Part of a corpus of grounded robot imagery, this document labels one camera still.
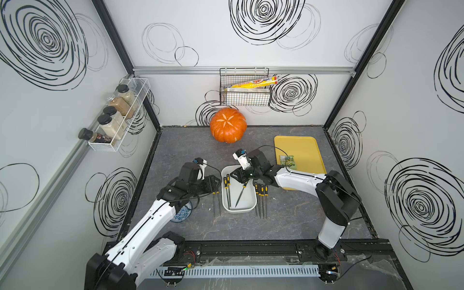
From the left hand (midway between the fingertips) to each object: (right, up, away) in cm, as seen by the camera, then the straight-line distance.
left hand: (216, 181), depth 78 cm
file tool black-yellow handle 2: (+1, -12, +11) cm, 16 cm away
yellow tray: (+50, +11, +27) cm, 58 cm away
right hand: (+7, +2, +8) cm, 11 cm away
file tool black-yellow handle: (-2, -13, +9) cm, 16 cm away
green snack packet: (+39, +6, +24) cm, 46 cm away
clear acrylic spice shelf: (-38, +17, -10) cm, 42 cm away
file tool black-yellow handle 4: (+22, -9, +11) cm, 26 cm away
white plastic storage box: (+9, -10, +10) cm, 17 cm away
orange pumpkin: (+4, +27, +24) cm, 37 cm away
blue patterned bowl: (-16, -16, +4) cm, 23 cm away
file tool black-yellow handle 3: (+3, -4, +15) cm, 16 cm away
